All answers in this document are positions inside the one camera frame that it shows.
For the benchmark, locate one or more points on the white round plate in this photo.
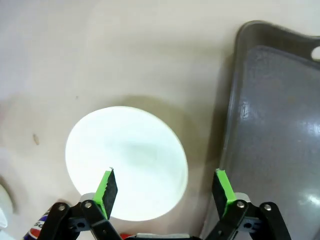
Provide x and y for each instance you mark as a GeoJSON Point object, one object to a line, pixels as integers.
{"type": "Point", "coordinates": [126, 160]}

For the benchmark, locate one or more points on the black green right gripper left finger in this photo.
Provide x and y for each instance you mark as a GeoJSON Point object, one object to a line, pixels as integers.
{"type": "Point", "coordinates": [106, 197]}

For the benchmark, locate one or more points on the grey plastic tray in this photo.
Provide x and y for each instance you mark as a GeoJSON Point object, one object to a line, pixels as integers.
{"type": "Point", "coordinates": [270, 135]}

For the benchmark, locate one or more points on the white round container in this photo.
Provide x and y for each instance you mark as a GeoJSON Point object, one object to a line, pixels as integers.
{"type": "Point", "coordinates": [5, 202]}

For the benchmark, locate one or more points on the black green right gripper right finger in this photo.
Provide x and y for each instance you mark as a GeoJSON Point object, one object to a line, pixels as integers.
{"type": "Point", "coordinates": [225, 195]}

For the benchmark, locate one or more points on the blue red white soda can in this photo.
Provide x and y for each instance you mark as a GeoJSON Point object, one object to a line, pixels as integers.
{"type": "Point", "coordinates": [37, 226]}

